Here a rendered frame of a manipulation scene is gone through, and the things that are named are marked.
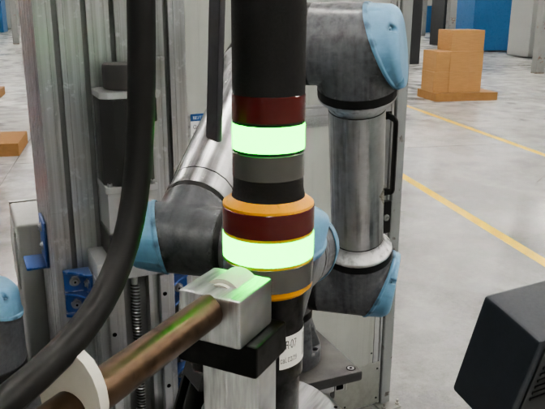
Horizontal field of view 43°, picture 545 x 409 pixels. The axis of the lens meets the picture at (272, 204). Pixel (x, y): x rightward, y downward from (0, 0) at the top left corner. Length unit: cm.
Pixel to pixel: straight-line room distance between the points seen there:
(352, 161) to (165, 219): 40
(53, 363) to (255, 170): 13
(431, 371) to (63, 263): 243
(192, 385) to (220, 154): 28
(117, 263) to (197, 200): 50
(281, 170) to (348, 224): 79
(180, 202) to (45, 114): 51
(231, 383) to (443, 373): 310
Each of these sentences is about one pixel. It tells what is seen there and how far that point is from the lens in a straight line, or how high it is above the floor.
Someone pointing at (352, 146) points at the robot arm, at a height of 146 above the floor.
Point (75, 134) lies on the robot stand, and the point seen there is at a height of 145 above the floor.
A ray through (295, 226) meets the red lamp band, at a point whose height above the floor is 157.
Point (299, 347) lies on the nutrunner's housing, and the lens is 34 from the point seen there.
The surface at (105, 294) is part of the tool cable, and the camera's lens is 23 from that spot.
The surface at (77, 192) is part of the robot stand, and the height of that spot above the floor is 135.
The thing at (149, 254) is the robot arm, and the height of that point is 142.
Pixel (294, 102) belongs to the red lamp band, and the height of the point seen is 162.
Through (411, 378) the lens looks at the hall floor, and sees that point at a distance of 334.
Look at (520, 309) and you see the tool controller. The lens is 106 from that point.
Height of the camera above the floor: 166
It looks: 16 degrees down
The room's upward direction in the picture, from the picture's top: straight up
